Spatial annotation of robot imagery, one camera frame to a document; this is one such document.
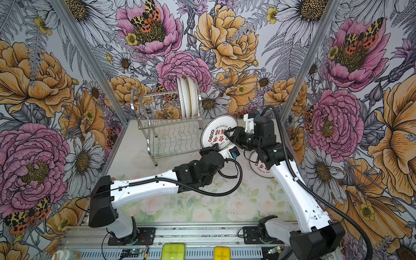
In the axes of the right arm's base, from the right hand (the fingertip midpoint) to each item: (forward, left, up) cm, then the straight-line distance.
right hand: (225, 139), depth 70 cm
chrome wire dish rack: (+28, +35, -27) cm, 53 cm away
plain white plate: (+8, +5, -4) cm, 10 cm away
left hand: (0, +5, -4) cm, 7 cm away
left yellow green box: (-35, +23, -31) cm, 53 cm away
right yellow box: (-36, +3, -32) cm, 49 cm away
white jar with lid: (-36, +63, -23) cm, 76 cm away
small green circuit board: (-35, +43, -33) cm, 64 cm away
